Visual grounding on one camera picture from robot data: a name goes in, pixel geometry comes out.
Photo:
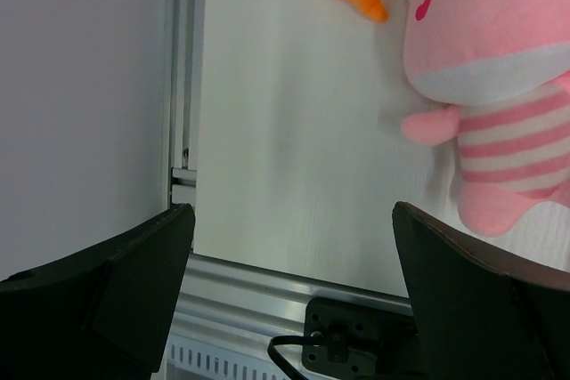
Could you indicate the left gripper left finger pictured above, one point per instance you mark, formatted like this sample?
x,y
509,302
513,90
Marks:
x,y
102,313

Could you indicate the pink striped plush left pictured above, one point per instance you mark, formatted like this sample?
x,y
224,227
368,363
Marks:
x,y
499,70

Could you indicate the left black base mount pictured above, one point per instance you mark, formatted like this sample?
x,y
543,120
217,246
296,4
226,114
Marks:
x,y
359,341

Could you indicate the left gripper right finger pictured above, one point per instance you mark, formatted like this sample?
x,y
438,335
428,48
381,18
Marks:
x,y
481,312

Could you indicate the aluminium front rail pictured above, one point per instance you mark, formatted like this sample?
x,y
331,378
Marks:
x,y
227,313

